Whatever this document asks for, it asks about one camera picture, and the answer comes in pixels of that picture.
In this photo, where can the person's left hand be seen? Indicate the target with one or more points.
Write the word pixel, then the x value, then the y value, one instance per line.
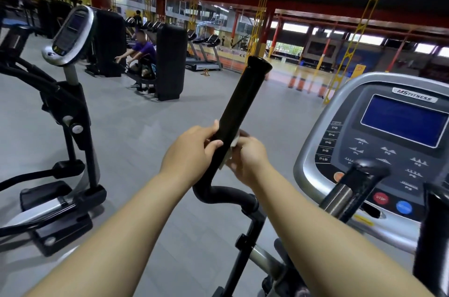
pixel 187 154

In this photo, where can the person's right hand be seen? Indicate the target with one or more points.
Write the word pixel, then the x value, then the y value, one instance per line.
pixel 253 158

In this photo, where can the person's left thumb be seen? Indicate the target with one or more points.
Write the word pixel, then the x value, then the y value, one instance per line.
pixel 214 146

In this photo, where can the person's right fingers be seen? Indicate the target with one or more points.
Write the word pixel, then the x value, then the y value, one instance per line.
pixel 235 163

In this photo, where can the white wipe cloth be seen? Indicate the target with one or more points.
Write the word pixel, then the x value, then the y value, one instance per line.
pixel 231 153

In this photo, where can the person's left forearm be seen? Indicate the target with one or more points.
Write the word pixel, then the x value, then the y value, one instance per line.
pixel 115 233

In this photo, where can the person's right forearm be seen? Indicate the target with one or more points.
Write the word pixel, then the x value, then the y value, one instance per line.
pixel 326 237

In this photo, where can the small orange floor stand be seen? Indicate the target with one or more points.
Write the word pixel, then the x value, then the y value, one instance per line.
pixel 205 72

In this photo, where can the black treadmill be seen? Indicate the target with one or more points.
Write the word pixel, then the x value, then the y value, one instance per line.
pixel 207 58
pixel 192 44

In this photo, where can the black seated exercise machine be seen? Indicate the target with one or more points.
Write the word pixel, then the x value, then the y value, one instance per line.
pixel 142 79

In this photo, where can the black silver elliptical machine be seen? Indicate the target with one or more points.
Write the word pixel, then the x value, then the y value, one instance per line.
pixel 66 114

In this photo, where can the yellow sign board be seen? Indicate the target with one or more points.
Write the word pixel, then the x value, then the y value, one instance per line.
pixel 358 71

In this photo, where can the silver elliptical console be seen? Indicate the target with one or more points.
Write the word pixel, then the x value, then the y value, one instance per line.
pixel 393 125

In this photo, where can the black gym machine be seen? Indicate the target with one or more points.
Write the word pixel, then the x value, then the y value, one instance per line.
pixel 56 9

